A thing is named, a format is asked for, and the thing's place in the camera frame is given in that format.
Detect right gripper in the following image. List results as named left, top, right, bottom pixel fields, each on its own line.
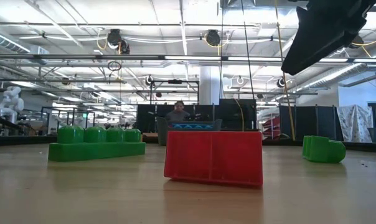
left=281, top=0, right=376, bottom=76

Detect green two-stud block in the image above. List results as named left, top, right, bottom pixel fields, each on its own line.
left=302, top=135, right=347, bottom=164

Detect red two-stud block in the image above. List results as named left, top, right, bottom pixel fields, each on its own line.
left=163, top=130, right=264, bottom=187

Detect green four-stud block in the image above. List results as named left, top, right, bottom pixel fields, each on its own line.
left=47, top=124, right=146, bottom=162

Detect dark blue partition panels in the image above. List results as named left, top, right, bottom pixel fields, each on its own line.
left=278, top=104, right=343, bottom=141

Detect white patterned cloth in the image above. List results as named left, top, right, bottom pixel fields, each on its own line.
left=336, top=105, right=374, bottom=143

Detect red shelf rack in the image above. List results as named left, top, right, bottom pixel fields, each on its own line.
left=261, top=115, right=281, bottom=141

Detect black computer case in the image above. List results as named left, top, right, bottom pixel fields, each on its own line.
left=219, top=98, right=258, bottom=131

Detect white pillar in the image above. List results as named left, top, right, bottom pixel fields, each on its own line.
left=199, top=65, right=222, bottom=106

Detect person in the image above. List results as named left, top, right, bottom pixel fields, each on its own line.
left=165, top=100, right=191, bottom=122

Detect grey storage bin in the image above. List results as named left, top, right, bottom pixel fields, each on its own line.
left=156, top=118, right=223, bottom=146

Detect black desk partition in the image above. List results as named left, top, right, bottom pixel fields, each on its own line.
left=136, top=103, right=220, bottom=132

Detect small black ceiling reel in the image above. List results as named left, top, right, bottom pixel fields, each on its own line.
left=119, top=39, right=131, bottom=55

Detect long ceiling light bar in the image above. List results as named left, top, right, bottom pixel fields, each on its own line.
left=0, top=53, right=376, bottom=63

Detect yellow hanging cable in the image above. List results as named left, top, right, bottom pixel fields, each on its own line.
left=274, top=0, right=296, bottom=141

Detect black hanging cable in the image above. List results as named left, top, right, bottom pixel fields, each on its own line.
left=219, top=0, right=225, bottom=100
left=240, top=0, right=257, bottom=101

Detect black metal rig frame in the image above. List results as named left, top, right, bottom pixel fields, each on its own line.
left=149, top=79, right=200, bottom=105

